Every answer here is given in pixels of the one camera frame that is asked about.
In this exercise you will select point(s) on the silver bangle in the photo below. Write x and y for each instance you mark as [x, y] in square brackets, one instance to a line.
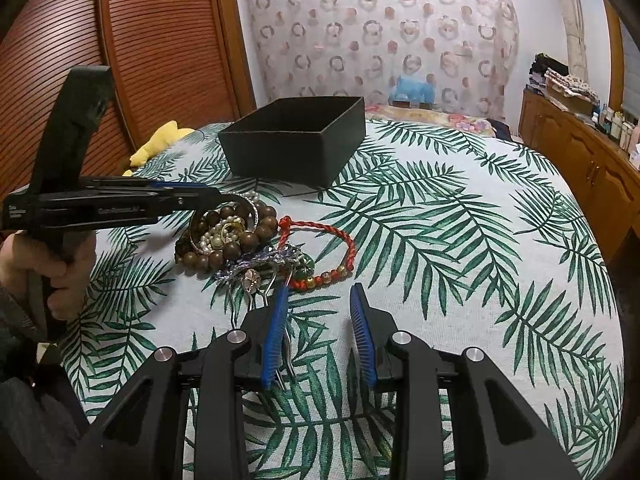
[248, 200]

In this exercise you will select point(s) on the green leaf print cloth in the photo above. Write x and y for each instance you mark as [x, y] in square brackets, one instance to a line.
[450, 260]

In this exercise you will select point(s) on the black cardboard box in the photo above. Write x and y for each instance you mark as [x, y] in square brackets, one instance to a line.
[295, 140]

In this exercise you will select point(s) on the small cardboard box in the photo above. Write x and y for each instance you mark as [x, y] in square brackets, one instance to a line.
[412, 105]

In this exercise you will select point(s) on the brown slatted wooden wardrobe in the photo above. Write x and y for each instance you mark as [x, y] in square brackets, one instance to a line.
[150, 60]

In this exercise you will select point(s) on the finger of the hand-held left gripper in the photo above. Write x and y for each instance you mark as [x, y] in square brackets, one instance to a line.
[195, 199]
[175, 185]

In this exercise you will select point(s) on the blue plush toy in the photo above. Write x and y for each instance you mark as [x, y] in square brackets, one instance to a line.
[412, 90]

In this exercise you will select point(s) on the grey window blind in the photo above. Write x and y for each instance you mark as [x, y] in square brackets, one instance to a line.
[631, 70]

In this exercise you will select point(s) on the row of toiletry bottles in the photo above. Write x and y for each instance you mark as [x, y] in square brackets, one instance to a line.
[615, 125]

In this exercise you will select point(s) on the wooden sideboard cabinet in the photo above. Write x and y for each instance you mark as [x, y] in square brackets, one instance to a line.
[575, 160]

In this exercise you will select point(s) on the yellow plush toy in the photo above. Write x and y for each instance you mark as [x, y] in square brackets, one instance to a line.
[157, 142]

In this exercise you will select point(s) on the circle patterned sheer curtain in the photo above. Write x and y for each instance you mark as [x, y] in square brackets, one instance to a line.
[380, 25]

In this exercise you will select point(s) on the pink tissue box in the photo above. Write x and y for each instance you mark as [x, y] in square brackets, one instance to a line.
[635, 156]

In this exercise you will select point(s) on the floral folded cloth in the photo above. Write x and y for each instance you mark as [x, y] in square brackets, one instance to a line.
[572, 84]

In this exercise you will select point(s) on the person's left hand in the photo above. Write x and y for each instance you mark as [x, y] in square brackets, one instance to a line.
[75, 280]

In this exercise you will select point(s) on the beige tied curtain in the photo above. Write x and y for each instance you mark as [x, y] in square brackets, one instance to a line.
[572, 20]

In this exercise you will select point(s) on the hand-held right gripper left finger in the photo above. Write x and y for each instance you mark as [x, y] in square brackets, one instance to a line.
[277, 335]

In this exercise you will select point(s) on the dark blue bed sheet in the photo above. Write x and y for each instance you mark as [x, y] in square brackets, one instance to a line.
[502, 131]

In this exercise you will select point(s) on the small gold brooch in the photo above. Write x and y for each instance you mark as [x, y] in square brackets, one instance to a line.
[249, 279]

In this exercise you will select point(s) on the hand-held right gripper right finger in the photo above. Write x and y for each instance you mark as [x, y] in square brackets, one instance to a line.
[362, 335]

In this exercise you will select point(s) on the person's left forearm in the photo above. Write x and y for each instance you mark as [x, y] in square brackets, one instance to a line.
[25, 410]

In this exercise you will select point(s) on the floral bed blanket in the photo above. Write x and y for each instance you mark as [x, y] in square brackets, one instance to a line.
[450, 122]

